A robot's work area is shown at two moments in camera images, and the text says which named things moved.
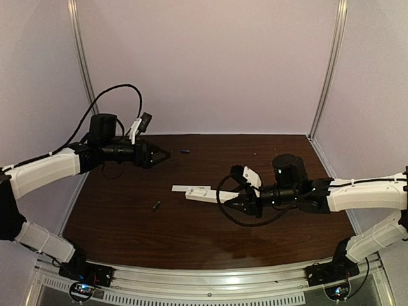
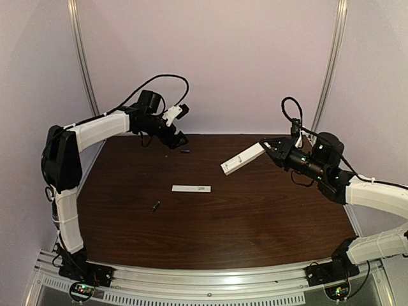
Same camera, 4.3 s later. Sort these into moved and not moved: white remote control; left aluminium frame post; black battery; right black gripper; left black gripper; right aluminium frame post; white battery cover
Moved: white remote control; left black gripper; right black gripper
Not moved: white battery cover; left aluminium frame post; right aluminium frame post; black battery
